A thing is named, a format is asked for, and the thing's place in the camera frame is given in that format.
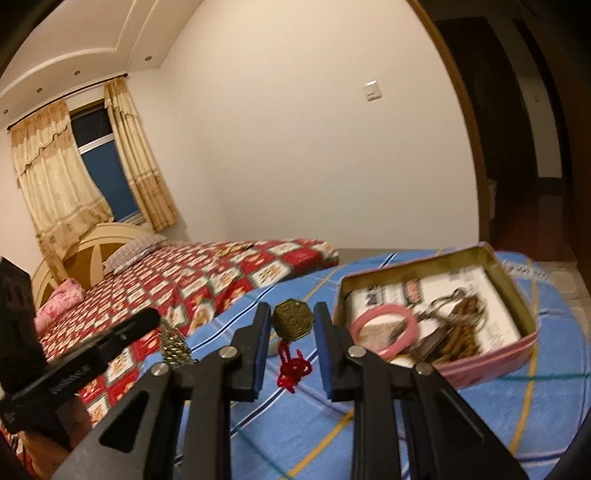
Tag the blue plaid tablecloth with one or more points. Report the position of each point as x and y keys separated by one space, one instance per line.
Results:
x=300 y=429

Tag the pink tin box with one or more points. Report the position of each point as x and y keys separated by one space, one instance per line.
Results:
x=485 y=369

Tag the pink bangle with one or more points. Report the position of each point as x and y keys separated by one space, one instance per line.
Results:
x=383 y=310

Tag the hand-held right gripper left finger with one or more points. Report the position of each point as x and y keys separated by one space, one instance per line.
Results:
x=261 y=353

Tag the white light switch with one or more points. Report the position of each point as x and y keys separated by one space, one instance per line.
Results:
x=372 y=90

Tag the person's left hand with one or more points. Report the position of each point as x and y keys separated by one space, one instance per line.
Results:
x=77 y=422

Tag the dark curtain rod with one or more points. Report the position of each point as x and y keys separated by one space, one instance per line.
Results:
x=69 y=100

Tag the wooden door frame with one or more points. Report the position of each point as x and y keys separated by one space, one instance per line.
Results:
x=475 y=138

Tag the printed white paper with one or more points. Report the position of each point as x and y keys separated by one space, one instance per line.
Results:
x=503 y=323

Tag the wide beige curtain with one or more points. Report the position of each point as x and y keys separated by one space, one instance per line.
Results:
x=55 y=184

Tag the narrow beige curtain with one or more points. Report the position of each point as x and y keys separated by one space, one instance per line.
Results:
x=138 y=161

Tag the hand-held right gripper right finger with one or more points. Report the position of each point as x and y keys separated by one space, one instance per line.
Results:
x=323 y=353

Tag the red printed blanket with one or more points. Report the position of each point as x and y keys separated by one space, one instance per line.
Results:
x=194 y=286

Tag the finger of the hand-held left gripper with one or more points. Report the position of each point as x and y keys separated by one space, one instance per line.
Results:
x=92 y=355

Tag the cream wooden headboard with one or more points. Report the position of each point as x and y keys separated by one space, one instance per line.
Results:
x=92 y=244

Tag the pink pillow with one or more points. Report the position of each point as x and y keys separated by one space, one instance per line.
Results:
x=57 y=302

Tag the window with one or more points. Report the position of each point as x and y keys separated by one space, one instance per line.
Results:
x=104 y=161

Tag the brass medallion with red knot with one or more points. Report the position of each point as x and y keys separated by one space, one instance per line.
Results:
x=292 y=321

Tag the striped pillow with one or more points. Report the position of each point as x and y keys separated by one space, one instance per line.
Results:
x=134 y=251

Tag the small gold object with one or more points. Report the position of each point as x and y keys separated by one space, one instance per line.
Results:
x=234 y=250

